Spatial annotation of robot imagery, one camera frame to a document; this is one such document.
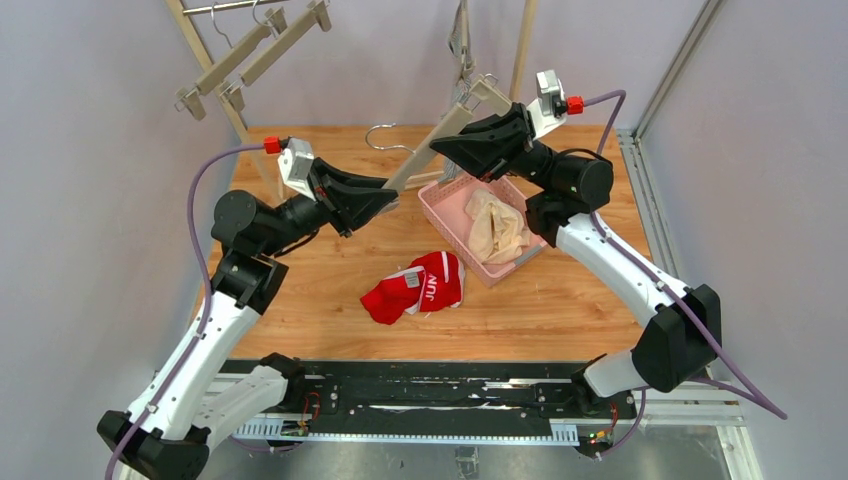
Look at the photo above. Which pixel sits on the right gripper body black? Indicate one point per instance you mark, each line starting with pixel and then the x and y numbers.
pixel 519 138

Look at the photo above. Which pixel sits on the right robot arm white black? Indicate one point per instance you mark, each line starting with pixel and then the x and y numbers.
pixel 681 325

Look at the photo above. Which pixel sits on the wooden clip hanger cream underwear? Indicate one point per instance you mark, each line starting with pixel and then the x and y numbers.
pixel 275 36

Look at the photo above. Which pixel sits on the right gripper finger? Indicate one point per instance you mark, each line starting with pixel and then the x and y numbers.
pixel 500 135
pixel 484 168

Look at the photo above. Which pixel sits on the wooden clip hanger striped underwear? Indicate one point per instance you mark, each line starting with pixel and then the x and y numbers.
pixel 459 42

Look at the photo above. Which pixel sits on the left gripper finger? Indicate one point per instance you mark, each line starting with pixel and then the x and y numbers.
pixel 355 207
pixel 327 177

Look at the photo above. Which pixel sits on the wooden clothes rack frame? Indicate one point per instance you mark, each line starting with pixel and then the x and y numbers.
pixel 202 55

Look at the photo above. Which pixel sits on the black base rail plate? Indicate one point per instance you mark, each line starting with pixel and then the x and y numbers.
pixel 525 403

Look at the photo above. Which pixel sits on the empty wooden clip hanger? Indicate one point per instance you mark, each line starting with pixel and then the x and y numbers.
pixel 213 75

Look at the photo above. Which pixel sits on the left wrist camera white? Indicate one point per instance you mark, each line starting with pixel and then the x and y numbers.
pixel 295 165

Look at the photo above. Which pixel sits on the grey striped underwear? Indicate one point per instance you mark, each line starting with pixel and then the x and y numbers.
pixel 460 89

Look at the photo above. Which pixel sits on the wooden clip hanger red underwear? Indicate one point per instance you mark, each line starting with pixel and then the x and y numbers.
pixel 483 90

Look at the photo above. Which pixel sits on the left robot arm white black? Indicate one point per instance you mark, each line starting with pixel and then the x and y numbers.
pixel 171 429

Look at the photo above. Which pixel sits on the pink plastic basket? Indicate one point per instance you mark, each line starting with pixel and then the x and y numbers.
pixel 443 206

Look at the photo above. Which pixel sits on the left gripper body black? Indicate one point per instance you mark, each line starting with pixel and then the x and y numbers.
pixel 330 201

